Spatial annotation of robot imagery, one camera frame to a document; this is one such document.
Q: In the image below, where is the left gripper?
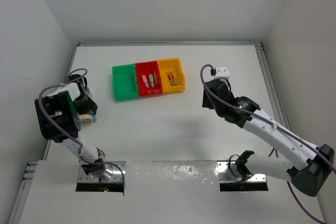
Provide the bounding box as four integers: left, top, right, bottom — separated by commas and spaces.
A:
73, 94, 97, 119

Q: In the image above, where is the red gel pen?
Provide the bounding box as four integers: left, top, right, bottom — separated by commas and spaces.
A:
170, 72, 177, 86

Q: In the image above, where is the orange pen cap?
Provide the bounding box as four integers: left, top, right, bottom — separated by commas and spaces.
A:
153, 71, 157, 86

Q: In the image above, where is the beige masking tape roll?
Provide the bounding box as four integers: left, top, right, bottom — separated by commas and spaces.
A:
79, 114, 93, 125

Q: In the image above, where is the large tape roll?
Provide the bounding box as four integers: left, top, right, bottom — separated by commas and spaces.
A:
85, 87, 92, 99

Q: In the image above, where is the pink gel pen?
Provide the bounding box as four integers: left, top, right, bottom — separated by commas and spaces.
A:
166, 72, 174, 86

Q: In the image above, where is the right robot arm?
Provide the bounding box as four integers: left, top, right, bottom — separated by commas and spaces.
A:
202, 78, 334, 197

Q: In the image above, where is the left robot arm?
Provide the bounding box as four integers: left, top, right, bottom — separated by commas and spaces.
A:
34, 74, 106, 178

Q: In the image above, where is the green plastic bin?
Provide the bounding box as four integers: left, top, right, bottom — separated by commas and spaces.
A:
112, 64, 139, 102

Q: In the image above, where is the yellow plastic bin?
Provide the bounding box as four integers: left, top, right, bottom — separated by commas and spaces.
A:
157, 58, 185, 94

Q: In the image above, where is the red plastic bin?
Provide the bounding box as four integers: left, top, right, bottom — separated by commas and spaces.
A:
135, 61, 163, 97

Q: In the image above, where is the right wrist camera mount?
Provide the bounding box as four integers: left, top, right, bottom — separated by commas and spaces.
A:
211, 67, 230, 80

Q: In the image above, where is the left base plate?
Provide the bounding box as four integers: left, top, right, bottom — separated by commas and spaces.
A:
78, 162, 126, 183

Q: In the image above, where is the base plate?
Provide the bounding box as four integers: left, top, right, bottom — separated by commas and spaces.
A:
78, 162, 126, 183
217, 161, 266, 184

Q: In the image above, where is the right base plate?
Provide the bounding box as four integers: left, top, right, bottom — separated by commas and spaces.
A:
217, 161, 266, 184

